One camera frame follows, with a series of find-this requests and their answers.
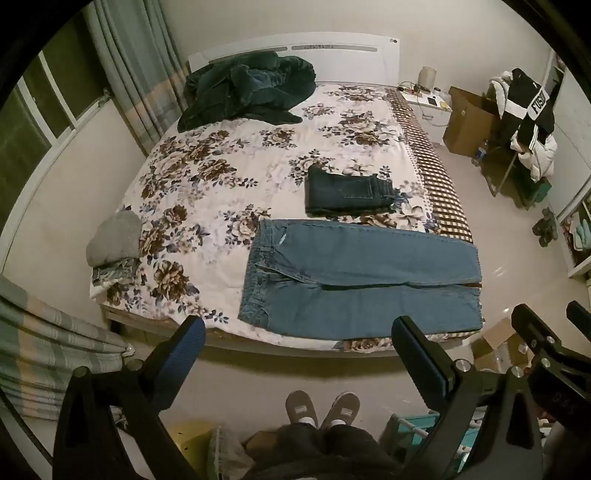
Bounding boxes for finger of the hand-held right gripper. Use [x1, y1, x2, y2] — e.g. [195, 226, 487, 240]
[511, 304, 561, 358]
[566, 300, 591, 334]

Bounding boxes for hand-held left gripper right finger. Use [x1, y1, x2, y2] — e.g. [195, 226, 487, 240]
[392, 315, 543, 480]

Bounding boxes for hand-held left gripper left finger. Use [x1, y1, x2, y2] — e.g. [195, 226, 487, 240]
[52, 315, 207, 480]

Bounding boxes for light blue jeans pants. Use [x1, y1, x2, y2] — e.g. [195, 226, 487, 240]
[238, 219, 483, 337]

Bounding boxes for small open cardboard box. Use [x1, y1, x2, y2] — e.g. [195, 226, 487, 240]
[471, 318, 532, 372]

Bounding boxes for teal plastic crate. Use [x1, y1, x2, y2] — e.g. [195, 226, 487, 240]
[381, 413, 481, 462]

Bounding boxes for pale green folded clothes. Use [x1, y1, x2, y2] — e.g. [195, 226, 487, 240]
[571, 216, 591, 251]

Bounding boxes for person's right slipper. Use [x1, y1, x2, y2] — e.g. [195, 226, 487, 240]
[321, 392, 361, 430]

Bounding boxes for person's slipper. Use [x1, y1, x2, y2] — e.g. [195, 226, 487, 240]
[285, 390, 317, 428]
[321, 392, 361, 430]

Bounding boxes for dark green plush slippers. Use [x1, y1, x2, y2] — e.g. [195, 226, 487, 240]
[532, 208, 559, 247]

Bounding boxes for yellow box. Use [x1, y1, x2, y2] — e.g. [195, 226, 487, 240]
[168, 420, 218, 480]

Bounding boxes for blue patterned cloth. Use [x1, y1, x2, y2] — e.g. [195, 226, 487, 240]
[91, 257, 141, 290]

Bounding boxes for person's left slipper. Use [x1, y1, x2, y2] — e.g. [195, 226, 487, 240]
[285, 390, 317, 428]

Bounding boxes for grey cloth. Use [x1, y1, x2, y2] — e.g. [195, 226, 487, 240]
[86, 210, 141, 267]

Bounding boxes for green storage box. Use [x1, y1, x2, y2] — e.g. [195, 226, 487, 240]
[524, 175, 553, 205]

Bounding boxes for person's legs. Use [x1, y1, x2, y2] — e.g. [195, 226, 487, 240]
[240, 422, 402, 480]

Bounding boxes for grey-green striped curtain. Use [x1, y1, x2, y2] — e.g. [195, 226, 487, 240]
[0, 274, 134, 421]
[85, 0, 190, 155]

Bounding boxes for wooden chair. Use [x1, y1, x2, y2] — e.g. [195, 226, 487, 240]
[489, 138, 525, 198]

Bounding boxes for floral bedspread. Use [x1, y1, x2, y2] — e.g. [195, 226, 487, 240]
[88, 83, 483, 358]

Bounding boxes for white wardrobe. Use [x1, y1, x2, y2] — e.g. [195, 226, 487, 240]
[549, 51, 591, 278]

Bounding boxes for dark blue folded jeans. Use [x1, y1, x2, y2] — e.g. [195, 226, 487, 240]
[305, 164, 399, 217]

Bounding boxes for large brown cardboard box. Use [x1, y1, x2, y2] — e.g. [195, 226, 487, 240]
[442, 87, 502, 158]

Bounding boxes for black and white jacket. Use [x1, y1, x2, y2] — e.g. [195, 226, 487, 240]
[496, 68, 555, 139]

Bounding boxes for white nightstand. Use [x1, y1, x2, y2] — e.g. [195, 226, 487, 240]
[399, 88, 455, 127]

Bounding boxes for window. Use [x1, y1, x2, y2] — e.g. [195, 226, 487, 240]
[0, 18, 112, 232]

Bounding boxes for dark green jacket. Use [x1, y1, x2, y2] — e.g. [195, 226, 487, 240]
[178, 52, 317, 132]

